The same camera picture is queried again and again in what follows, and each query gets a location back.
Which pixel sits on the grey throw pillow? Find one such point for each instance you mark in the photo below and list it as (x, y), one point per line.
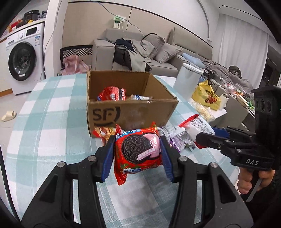
(166, 53)

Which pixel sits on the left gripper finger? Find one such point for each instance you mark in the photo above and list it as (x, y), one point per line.
(221, 132)
(204, 140)

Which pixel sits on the red chips snack bag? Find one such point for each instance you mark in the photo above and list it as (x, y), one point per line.
(109, 93)

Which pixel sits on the small red snack packet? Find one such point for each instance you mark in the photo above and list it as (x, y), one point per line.
(194, 125)

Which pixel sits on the black patterned chair back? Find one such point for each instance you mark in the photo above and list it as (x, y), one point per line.
(84, 52)

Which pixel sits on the dark clothes pile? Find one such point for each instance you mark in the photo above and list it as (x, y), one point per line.
(121, 54)

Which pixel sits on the blue Oreo packet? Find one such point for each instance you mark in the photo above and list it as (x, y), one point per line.
(139, 97)

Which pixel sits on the purple silver snack bag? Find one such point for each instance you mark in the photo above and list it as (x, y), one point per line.
(177, 137)

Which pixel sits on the pink bag on floor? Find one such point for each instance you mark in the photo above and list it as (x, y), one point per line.
(74, 65)

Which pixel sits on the white wall socket charger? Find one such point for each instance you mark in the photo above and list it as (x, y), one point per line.
(118, 20)

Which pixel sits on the brown SF cardboard box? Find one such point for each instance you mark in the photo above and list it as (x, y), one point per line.
(128, 114)

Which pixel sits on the grey sofa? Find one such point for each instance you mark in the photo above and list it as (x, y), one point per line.
(109, 51)

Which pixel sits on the white washing machine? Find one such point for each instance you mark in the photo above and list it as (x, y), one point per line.
(25, 58)

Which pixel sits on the yellow plastic bag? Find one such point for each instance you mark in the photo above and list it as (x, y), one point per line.
(204, 95)

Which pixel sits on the orange noodle snack bag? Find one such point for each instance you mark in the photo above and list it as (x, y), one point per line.
(103, 133)

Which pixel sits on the red Oreo packet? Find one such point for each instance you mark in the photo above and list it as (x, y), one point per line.
(135, 151)

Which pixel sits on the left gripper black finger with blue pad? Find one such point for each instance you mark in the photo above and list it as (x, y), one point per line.
(205, 197)
(69, 196)

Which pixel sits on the beige slipper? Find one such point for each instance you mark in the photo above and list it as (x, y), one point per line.
(10, 115)

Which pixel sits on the white trash bin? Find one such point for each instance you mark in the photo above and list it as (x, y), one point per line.
(187, 80)

